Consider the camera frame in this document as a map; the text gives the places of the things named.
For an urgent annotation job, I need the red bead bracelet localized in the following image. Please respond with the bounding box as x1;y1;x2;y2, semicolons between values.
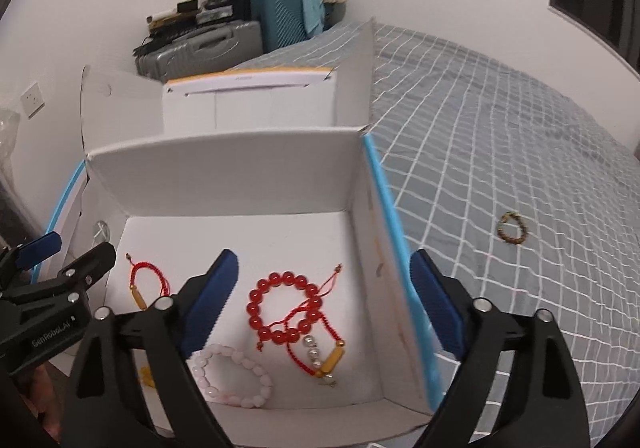
245;269;324;348

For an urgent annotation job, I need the grey hard suitcase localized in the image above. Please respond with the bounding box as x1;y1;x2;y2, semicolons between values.
136;20;262;83

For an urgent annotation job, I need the white pearl earring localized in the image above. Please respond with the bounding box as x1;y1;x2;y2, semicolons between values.
302;335;337;387

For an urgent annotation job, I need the teal cloth on suitcase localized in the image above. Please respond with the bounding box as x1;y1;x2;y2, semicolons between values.
302;0;326;38

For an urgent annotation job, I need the grey white checked bedsheet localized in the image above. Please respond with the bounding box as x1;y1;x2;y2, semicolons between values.
234;20;640;448

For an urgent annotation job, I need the yellow amber bead item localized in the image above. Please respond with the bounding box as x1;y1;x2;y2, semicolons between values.
139;366;155;388

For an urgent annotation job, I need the red cord bracelet gold plate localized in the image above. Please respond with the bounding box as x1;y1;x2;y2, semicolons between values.
255;263;346;379

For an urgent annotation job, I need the person's left hand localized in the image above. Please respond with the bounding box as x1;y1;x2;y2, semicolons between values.
18;364;62;442

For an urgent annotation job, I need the teal suitcase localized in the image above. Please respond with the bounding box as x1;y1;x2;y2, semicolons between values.
250;0;310;53

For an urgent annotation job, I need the brown wooden bead bracelet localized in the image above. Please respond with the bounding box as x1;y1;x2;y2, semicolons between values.
496;211;530;246

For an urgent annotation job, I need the dark clutter on suitcases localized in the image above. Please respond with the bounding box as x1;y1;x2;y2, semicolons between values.
132;0;252;58

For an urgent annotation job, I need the white wall socket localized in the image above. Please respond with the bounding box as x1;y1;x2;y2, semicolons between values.
21;82;44;119

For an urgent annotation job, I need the small red cord bracelet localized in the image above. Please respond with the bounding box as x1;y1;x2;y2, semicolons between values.
124;252;172;312

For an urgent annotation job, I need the white cardboard box blue outside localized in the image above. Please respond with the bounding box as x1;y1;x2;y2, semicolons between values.
62;22;439;447

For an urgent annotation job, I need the pink bead bracelet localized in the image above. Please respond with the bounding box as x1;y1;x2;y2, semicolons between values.
188;343;275;410

